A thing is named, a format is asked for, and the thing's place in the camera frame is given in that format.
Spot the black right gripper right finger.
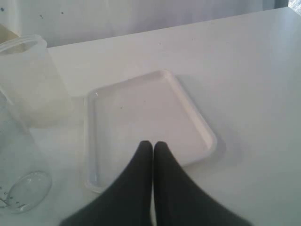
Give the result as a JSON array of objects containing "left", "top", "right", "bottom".
[{"left": 153, "top": 141, "right": 250, "bottom": 226}]

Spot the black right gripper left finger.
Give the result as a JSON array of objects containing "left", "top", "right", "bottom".
[{"left": 60, "top": 141, "right": 153, "bottom": 226}]

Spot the frosted plastic cup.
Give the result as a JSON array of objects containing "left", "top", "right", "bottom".
[{"left": 0, "top": 35, "right": 73, "bottom": 128}]

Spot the white plastic tray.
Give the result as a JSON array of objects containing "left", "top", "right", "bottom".
[{"left": 84, "top": 70, "right": 217, "bottom": 193}]

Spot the clear measuring shaker cup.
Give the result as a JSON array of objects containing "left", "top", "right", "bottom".
[{"left": 0, "top": 94, "right": 52, "bottom": 215}]

